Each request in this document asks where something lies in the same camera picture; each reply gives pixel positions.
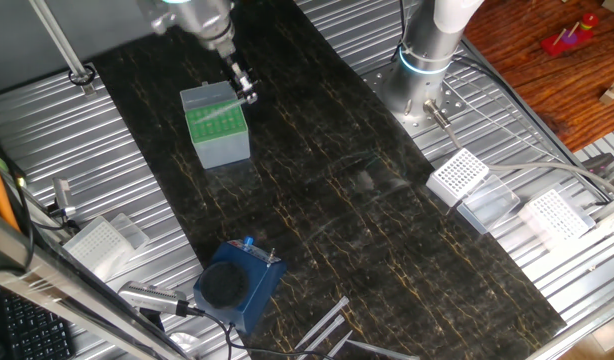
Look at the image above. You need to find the silver camera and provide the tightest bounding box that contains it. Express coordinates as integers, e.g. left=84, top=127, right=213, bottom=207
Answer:
left=117, top=280, right=191, bottom=317

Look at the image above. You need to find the blue vortex mixer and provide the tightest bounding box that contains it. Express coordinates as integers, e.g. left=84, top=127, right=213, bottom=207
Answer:
left=192, top=235, right=288, bottom=335

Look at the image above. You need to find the white crumpled tissue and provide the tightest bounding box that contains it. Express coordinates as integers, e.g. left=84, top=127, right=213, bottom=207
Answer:
left=169, top=332, right=203, bottom=357

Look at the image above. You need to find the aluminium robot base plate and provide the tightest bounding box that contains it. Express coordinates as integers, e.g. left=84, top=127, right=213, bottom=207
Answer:
left=366, top=62, right=466, bottom=136

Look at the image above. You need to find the small silver clamp device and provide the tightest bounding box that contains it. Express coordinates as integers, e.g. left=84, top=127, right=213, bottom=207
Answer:
left=46, top=177, right=81, bottom=221

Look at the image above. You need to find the black camera cable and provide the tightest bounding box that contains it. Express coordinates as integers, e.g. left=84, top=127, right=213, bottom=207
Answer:
left=184, top=304, right=338, bottom=360

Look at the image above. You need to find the red stacking toy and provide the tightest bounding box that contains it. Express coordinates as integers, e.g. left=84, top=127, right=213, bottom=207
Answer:
left=540, top=13, right=599, bottom=57

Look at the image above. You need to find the aluminium frame beam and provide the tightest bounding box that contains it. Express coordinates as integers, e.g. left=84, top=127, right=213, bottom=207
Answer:
left=0, top=207, right=188, bottom=360

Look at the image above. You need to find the white tip rack clear lid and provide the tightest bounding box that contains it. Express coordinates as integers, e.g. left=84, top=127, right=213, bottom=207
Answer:
left=61, top=213, right=151, bottom=282
left=425, top=147, right=521, bottom=235

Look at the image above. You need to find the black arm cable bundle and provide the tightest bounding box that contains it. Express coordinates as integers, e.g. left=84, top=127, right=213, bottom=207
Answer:
left=394, top=0, right=414, bottom=56

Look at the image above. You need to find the green pipette tip holder box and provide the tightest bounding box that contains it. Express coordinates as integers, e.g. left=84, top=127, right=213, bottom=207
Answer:
left=179, top=80, right=252, bottom=170

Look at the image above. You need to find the metal stand pole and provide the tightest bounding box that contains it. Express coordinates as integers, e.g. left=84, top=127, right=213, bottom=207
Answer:
left=29, top=0, right=97, bottom=97

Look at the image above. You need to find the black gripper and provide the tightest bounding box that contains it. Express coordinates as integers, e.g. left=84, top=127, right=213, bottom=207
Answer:
left=220, top=47, right=261, bottom=106

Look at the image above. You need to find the black keyboard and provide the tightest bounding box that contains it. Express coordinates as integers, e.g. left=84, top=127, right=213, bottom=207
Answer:
left=0, top=292, right=76, bottom=360

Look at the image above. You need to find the grey robot power cable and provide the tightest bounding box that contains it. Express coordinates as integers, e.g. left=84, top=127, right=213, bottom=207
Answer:
left=422, top=98, right=614, bottom=201

